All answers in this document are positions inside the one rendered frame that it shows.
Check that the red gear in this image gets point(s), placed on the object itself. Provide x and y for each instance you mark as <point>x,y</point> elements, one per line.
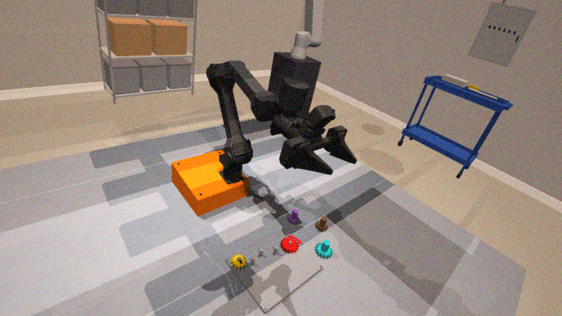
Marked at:
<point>289,247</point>

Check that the yellow gear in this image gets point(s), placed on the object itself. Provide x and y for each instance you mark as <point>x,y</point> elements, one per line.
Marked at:
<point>237,263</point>

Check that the brown gear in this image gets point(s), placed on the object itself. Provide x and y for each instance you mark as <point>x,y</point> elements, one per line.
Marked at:
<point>321,225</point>

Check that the purple gear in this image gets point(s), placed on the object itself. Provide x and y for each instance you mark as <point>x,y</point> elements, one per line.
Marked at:
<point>293,218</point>

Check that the cyan gear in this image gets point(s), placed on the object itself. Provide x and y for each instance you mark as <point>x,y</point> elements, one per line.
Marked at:
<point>323,249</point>

